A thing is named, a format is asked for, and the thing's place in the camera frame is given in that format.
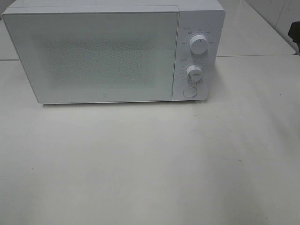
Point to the white microwave door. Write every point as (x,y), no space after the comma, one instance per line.
(93,58)

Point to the white microwave oven body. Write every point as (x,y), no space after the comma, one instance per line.
(195,17)

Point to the round white door button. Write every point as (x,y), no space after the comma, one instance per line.
(190,92)

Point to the white microwave knob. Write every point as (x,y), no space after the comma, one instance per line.
(198,44)
(194,73)

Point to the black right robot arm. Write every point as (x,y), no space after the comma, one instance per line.
(294,33)

